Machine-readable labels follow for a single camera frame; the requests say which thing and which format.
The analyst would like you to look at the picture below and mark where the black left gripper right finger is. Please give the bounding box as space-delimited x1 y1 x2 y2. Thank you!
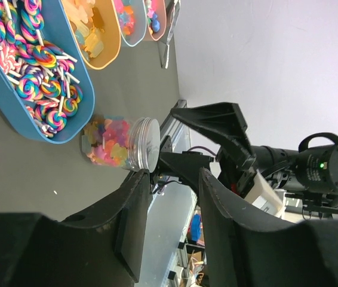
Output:
199 169 338 286

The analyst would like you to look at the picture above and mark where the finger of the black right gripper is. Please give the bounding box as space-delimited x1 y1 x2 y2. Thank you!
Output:
157 151 214 191
170 102 256 160

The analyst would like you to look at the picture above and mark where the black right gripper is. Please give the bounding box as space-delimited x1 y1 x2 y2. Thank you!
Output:
217 133 338 215

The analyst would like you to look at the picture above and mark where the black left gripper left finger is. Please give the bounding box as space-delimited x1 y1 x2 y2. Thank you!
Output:
0 170 151 286

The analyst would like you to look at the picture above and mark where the silver metal scoop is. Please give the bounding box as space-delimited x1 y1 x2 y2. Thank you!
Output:
158 0 181 69

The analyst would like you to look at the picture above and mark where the pink candy tray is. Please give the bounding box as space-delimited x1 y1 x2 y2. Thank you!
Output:
143 0 167 41

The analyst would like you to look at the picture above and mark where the light blue candy tray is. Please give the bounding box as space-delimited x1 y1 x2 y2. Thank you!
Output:
113 0 147 47

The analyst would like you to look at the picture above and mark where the orange candy tray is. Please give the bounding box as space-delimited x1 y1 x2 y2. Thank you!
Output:
62 1 121 70

